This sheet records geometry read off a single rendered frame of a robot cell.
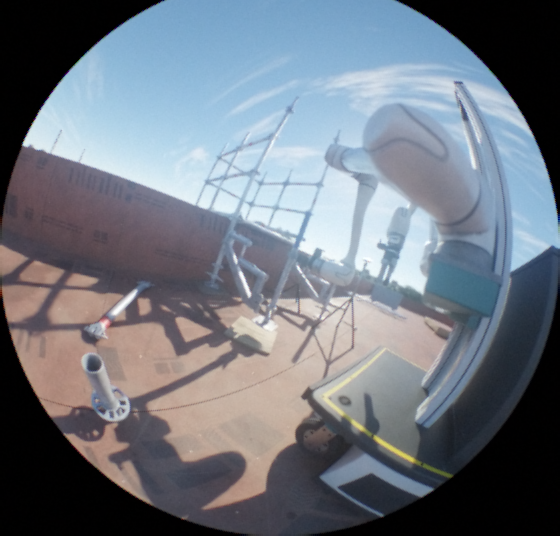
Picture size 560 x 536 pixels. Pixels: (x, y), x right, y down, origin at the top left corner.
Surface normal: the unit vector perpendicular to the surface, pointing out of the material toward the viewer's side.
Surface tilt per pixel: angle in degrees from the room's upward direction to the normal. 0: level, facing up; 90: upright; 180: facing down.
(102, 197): 90
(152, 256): 90
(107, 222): 90
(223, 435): 0
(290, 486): 0
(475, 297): 90
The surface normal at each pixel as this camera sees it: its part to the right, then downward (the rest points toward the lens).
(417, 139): -0.47, 0.47
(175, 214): 0.69, 0.30
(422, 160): -0.48, 0.69
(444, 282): -0.75, -0.26
